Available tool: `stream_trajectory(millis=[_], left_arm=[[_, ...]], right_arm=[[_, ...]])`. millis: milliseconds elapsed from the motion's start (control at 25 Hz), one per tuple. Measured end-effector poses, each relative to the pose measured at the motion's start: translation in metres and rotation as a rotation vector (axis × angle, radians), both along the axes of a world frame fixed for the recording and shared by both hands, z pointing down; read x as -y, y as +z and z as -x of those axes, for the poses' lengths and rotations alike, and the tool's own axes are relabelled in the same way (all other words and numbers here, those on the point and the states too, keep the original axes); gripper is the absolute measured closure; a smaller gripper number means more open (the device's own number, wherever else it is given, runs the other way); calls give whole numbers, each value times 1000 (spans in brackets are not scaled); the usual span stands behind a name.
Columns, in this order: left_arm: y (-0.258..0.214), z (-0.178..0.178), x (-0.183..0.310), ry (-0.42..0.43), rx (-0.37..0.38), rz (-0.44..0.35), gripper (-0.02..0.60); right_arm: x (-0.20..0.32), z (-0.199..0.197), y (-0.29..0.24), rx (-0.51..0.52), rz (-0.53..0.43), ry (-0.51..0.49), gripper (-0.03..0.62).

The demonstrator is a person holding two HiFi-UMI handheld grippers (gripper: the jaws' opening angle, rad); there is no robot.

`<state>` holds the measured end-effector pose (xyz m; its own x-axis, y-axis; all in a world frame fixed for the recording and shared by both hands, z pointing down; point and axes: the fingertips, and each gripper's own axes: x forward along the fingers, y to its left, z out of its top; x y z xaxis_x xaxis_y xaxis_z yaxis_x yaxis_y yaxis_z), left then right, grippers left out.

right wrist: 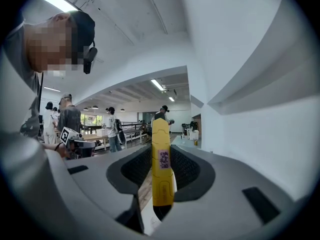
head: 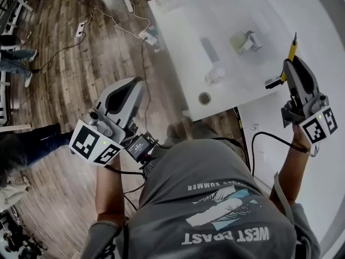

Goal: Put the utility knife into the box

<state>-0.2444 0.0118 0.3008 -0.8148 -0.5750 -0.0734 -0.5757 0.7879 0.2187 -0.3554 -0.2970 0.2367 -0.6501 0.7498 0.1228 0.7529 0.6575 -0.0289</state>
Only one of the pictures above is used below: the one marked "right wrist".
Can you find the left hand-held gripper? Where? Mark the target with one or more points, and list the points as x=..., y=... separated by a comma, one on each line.
x=66, y=135

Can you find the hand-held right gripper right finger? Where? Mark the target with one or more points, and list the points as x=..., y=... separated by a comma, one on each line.
x=225, y=196

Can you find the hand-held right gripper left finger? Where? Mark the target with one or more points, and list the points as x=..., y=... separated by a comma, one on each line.
x=100, y=179

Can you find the yellow plastic tool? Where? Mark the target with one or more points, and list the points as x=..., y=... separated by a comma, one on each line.
x=160, y=139

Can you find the person's left forearm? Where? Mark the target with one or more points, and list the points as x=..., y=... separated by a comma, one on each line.
x=48, y=146

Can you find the wooden table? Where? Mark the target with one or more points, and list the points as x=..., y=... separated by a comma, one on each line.
x=91, y=137

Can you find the window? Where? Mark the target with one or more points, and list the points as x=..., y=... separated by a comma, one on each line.
x=91, y=119

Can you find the white storage bin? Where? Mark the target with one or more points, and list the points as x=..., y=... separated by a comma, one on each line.
x=102, y=132

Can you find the person's grey printed t-shirt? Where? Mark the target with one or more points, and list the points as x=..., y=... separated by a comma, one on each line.
x=30, y=89

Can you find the yellow can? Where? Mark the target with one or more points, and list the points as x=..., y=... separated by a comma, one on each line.
x=196, y=142

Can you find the white cardboard box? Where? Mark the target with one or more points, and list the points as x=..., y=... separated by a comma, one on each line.
x=194, y=134

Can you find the light blue table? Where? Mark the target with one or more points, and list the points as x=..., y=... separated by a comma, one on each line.
x=182, y=141

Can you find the person's head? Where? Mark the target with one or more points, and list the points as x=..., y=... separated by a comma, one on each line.
x=50, y=46

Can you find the long ceiling light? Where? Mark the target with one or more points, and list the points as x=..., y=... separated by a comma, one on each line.
x=57, y=0
x=171, y=99
x=157, y=84

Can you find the black head-mounted camera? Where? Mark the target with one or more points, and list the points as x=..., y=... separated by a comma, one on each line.
x=88, y=59

